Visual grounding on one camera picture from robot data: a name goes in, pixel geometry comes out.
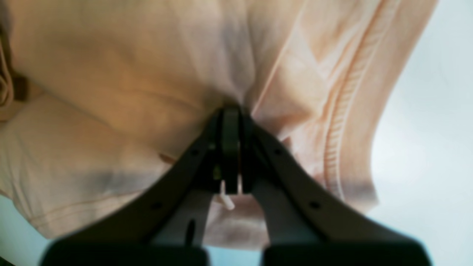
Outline peach T-shirt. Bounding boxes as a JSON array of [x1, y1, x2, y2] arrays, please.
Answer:
[[1, 0, 436, 238]]

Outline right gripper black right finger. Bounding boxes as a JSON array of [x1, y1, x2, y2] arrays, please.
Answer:
[[238, 113, 432, 266]]

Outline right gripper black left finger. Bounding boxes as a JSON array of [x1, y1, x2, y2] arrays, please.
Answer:
[[41, 107, 239, 266]]

